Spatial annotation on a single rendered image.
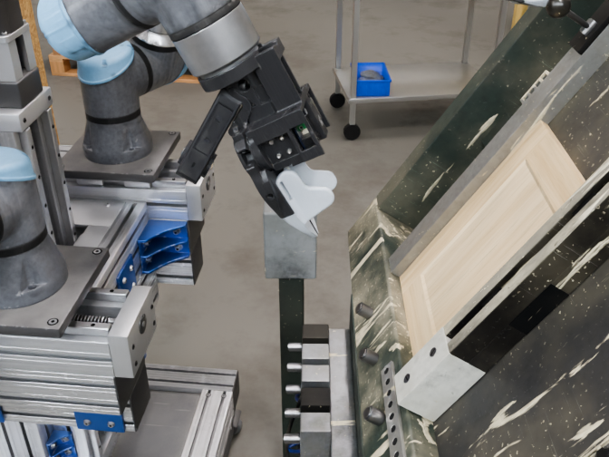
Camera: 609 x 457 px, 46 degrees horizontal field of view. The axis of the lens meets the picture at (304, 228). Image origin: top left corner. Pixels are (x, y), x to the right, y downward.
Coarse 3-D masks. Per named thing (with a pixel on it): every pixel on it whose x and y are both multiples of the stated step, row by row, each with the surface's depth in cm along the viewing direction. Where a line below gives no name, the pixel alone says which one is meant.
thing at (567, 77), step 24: (600, 48) 117; (552, 72) 124; (576, 72) 119; (552, 96) 122; (528, 120) 124; (504, 144) 127; (480, 168) 130; (456, 192) 134; (432, 216) 138; (408, 240) 142; (408, 264) 141
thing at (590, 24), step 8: (552, 0) 110; (560, 0) 109; (568, 0) 109; (552, 8) 110; (560, 8) 109; (568, 8) 110; (552, 16) 111; (560, 16) 110; (568, 16) 113; (576, 16) 114; (584, 24) 116; (592, 24) 117; (584, 32) 117
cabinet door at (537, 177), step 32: (544, 128) 121; (512, 160) 125; (544, 160) 116; (480, 192) 130; (512, 192) 121; (544, 192) 112; (448, 224) 135; (480, 224) 125; (512, 224) 116; (448, 256) 130; (480, 256) 120; (416, 288) 134; (448, 288) 124; (416, 320) 128; (448, 320) 119; (416, 352) 122
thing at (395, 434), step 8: (384, 368) 122; (392, 368) 119; (384, 376) 120; (392, 376) 118; (384, 384) 119; (392, 384) 116; (384, 392) 118; (392, 392) 115; (384, 400) 116; (392, 400) 114; (392, 408) 113; (392, 416) 112; (400, 416) 111; (392, 424) 110; (400, 424) 109; (392, 432) 110; (400, 432) 108; (392, 440) 108; (400, 440) 107; (392, 448) 107; (400, 448) 106; (392, 456) 106; (400, 456) 105
